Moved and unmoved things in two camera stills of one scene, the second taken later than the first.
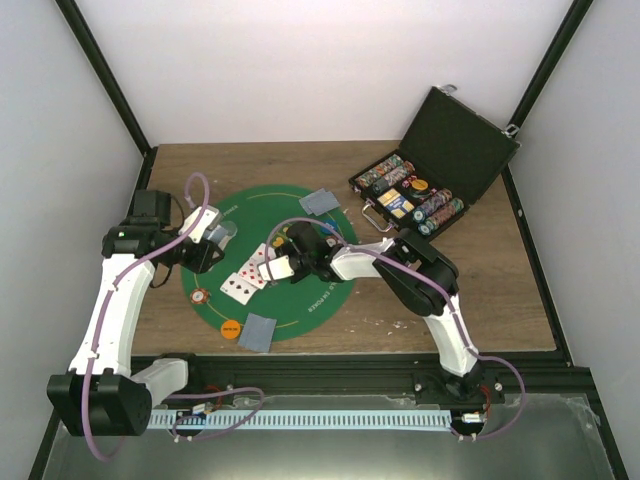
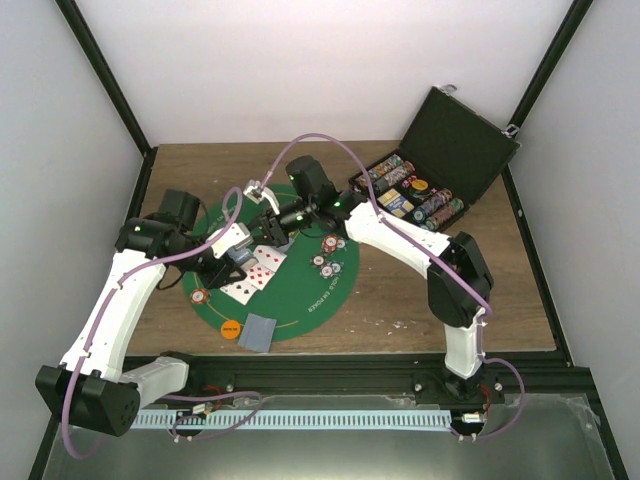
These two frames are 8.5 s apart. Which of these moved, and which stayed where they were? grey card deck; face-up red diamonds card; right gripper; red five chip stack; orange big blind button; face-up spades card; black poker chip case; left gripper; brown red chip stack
Moved: grey card deck; right gripper; left gripper
Stayed: face-up red diamonds card; brown red chip stack; black poker chip case; face-up spades card; red five chip stack; orange big blind button
